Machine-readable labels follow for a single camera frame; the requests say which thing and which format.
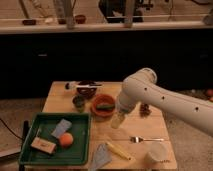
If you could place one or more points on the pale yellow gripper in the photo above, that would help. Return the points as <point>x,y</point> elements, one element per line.
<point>117,120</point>

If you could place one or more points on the white handled brush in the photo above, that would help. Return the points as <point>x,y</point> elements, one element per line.
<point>71,85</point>

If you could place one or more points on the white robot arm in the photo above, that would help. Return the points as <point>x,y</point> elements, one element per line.
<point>141,87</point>

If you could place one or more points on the orange bowl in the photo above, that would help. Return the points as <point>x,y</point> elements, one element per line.
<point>102,99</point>

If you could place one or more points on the green cucumber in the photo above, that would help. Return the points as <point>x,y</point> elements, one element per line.
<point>105,106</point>

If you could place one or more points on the silver fork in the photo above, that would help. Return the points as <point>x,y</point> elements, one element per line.
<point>137,139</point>

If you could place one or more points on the brown pine cone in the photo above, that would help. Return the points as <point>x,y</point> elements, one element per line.
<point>144,110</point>

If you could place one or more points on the yellow banana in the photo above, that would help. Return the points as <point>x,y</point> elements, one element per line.
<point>116,150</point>

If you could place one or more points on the dark brown bowl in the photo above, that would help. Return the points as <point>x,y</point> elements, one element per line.
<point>87,93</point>

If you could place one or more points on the grey blue cloth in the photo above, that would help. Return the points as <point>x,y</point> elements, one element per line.
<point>100,158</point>

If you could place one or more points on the small dark green cup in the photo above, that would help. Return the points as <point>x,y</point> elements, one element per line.
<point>79,103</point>

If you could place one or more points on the grey sponge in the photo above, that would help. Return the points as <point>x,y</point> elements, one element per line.
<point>61,128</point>

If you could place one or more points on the orange fruit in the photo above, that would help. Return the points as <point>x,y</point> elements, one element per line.
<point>66,140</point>

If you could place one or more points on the green plastic tray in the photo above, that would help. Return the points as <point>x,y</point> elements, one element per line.
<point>42,126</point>

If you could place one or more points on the wooden block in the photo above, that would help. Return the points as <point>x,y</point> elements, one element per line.
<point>43,145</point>

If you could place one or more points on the red bowl on shelf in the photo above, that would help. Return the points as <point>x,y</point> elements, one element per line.
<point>80,19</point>

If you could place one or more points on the dark red dish on shelf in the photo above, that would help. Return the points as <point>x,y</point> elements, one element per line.
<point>28,22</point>

